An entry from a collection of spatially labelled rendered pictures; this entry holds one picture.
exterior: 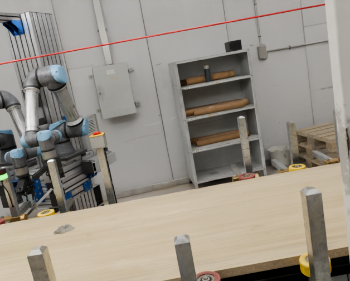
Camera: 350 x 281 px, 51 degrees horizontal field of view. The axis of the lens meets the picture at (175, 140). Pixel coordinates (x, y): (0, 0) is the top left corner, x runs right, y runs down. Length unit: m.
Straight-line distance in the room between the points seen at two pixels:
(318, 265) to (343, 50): 0.50
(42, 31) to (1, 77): 1.97
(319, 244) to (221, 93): 3.93
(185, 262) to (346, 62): 0.59
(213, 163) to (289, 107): 1.24
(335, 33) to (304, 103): 4.22
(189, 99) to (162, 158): 0.83
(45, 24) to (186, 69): 2.18
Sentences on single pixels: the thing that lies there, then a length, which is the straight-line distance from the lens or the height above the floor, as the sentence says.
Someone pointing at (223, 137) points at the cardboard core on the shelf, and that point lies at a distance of 4.47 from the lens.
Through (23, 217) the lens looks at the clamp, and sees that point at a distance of 2.11.
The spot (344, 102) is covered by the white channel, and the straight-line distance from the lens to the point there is 0.96.
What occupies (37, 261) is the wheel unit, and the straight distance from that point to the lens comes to 0.89.
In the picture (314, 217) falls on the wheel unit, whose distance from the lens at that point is 0.87.
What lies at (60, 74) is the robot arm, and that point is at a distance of 2.28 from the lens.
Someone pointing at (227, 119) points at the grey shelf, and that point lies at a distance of 4.77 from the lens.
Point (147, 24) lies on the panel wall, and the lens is 4.62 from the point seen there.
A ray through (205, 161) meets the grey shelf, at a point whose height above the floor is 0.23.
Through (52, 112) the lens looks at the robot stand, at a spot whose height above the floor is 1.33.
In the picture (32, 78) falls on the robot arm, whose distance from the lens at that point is 2.33.
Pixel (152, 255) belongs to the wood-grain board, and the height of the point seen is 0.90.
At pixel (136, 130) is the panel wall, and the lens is 4.61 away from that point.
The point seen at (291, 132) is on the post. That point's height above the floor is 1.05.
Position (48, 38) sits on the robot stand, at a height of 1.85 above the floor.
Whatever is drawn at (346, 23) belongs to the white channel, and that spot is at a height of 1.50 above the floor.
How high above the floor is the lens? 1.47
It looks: 11 degrees down
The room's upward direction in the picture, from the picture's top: 10 degrees counter-clockwise
